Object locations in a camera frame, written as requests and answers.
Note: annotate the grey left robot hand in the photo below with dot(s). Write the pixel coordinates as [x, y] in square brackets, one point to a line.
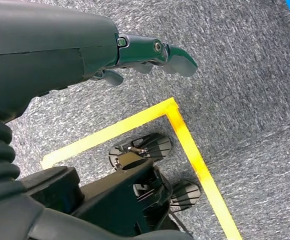
[47, 49]

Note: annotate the black robot foot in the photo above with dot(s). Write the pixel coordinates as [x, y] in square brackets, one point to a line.
[160, 147]

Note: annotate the yellow floor tape square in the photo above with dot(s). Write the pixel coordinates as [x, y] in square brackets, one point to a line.
[185, 139]

